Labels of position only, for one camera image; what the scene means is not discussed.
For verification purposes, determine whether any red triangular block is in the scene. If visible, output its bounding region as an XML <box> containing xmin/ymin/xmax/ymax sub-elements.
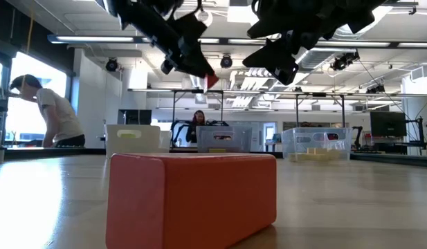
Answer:
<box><xmin>206</xmin><ymin>73</ymin><xmax>220</xmax><ymax>90</ymax></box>

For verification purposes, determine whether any black computer monitor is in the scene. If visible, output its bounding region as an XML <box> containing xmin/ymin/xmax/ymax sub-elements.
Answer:
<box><xmin>117</xmin><ymin>109</ymin><xmax>153</xmax><ymax>126</ymax></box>
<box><xmin>369</xmin><ymin>111</ymin><xmax>408</xmax><ymax>138</ymax></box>

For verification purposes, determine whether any long overhead light bar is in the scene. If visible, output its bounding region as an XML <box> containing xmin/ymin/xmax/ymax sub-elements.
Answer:
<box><xmin>46</xmin><ymin>33</ymin><xmax>427</xmax><ymax>49</ymax></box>

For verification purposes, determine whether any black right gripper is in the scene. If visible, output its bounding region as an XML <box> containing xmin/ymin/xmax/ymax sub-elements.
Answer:
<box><xmin>242</xmin><ymin>0</ymin><xmax>342</xmax><ymax>86</ymax></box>

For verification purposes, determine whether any black robot station frame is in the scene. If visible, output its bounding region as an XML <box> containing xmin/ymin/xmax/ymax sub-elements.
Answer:
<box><xmin>171</xmin><ymin>89</ymin><xmax>225</xmax><ymax>149</ymax></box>
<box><xmin>294</xmin><ymin>91</ymin><xmax>346</xmax><ymax>129</ymax></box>

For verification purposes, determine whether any clear plastic bin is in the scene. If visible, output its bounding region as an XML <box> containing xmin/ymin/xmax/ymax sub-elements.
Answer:
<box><xmin>281</xmin><ymin>127</ymin><xmax>352</xmax><ymax>163</ymax></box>

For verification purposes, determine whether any person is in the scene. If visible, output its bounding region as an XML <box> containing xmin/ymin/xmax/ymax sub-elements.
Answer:
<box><xmin>185</xmin><ymin>109</ymin><xmax>208</xmax><ymax>145</ymax></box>
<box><xmin>9</xmin><ymin>73</ymin><xmax>86</xmax><ymax>149</ymax></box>

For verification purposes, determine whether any grey plastic bin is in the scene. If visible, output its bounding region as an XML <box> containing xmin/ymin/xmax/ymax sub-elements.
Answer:
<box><xmin>195</xmin><ymin>125</ymin><xmax>253</xmax><ymax>154</ymax></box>

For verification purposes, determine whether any white plastic bin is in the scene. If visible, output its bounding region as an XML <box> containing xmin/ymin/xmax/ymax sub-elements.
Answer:
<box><xmin>105</xmin><ymin>124</ymin><xmax>162</xmax><ymax>156</ymax></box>

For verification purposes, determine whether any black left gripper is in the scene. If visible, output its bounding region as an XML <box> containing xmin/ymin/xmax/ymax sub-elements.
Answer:
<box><xmin>149</xmin><ymin>15</ymin><xmax>218</xmax><ymax>79</ymax></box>

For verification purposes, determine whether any red rectangular block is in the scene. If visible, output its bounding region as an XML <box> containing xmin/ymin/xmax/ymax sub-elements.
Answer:
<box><xmin>105</xmin><ymin>153</ymin><xmax>278</xmax><ymax>249</ymax></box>

